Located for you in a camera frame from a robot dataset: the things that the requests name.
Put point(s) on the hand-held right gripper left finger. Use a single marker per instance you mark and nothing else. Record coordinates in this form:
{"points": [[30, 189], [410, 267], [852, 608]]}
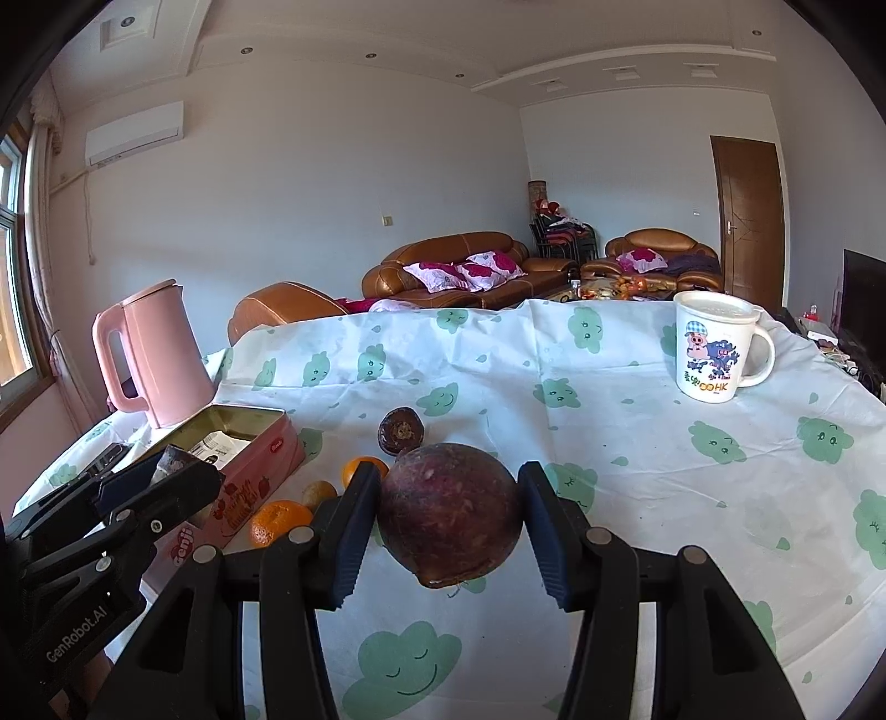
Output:
{"points": [[356, 540]]}

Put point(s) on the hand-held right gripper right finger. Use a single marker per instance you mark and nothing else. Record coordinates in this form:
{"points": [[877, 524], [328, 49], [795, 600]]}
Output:
{"points": [[547, 533]]}

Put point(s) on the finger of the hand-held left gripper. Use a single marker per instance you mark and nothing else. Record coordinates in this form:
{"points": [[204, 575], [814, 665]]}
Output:
{"points": [[173, 502], [128, 484]]}

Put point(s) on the small brown fruit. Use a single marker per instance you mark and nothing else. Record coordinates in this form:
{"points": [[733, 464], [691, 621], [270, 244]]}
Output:
{"points": [[317, 493]]}

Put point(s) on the orange mandarin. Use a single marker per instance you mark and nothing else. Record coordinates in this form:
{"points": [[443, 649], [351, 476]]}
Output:
{"points": [[360, 469], [277, 523]]}

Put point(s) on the pink tin box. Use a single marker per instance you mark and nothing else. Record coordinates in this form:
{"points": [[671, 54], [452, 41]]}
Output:
{"points": [[259, 478]]}

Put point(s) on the black phone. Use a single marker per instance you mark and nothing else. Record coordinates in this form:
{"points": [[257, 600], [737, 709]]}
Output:
{"points": [[111, 455]]}

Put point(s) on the printed paper sheet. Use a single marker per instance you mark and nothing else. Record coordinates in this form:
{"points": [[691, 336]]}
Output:
{"points": [[216, 444]]}

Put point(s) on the white green-cloud tablecloth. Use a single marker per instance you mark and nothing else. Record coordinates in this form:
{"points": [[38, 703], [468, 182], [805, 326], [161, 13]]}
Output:
{"points": [[623, 436]]}

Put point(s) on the pink electric kettle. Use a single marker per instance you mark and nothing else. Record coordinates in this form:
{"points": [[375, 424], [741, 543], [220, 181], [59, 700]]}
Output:
{"points": [[163, 353]]}

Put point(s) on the brown leather armchair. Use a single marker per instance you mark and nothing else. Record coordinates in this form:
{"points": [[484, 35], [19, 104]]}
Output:
{"points": [[685, 246], [277, 308]]}

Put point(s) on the window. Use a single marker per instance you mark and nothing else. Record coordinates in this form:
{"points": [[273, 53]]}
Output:
{"points": [[14, 277]]}

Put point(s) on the pink floral cushion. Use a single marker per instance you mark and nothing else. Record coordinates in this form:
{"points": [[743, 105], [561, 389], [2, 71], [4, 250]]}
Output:
{"points": [[387, 304]]}

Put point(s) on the cluttered coffee table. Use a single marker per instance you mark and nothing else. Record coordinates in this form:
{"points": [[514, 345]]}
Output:
{"points": [[609, 289]]}

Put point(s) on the white cartoon mug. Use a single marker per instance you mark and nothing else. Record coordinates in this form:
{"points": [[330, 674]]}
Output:
{"points": [[706, 332]]}

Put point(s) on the long brown leather sofa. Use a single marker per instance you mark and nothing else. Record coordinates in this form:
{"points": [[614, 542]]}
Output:
{"points": [[540, 266]]}

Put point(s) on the pink curtain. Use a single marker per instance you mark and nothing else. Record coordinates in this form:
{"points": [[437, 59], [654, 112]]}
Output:
{"points": [[45, 228]]}

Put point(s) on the white pink floral pillow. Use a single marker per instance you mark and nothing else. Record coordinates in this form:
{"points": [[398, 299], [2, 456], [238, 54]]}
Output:
{"points": [[495, 265], [640, 261], [436, 275]]}

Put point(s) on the stacked dark chairs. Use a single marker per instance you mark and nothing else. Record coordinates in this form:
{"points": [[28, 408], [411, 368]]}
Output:
{"points": [[564, 239]]}

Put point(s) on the purple blanket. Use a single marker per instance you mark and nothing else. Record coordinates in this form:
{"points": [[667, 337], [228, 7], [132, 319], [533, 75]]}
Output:
{"points": [[692, 264]]}

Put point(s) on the red plush toy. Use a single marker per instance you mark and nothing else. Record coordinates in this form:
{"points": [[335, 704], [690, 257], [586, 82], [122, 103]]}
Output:
{"points": [[548, 206]]}

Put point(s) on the tall patterned vase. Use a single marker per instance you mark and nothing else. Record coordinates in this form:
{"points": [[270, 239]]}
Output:
{"points": [[536, 194]]}

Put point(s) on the cluttered tv cabinet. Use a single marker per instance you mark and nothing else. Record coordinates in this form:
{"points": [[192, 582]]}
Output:
{"points": [[837, 346]]}

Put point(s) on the white air conditioner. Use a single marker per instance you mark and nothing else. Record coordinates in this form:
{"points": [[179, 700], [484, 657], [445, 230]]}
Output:
{"points": [[135, 131]]}

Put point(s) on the brown wooden door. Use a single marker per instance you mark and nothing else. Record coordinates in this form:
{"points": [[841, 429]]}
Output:
{"points": [[747, 214]]}

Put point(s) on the black television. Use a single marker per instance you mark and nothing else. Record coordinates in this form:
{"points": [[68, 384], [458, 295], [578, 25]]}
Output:
{"points": [[865, 298]]}

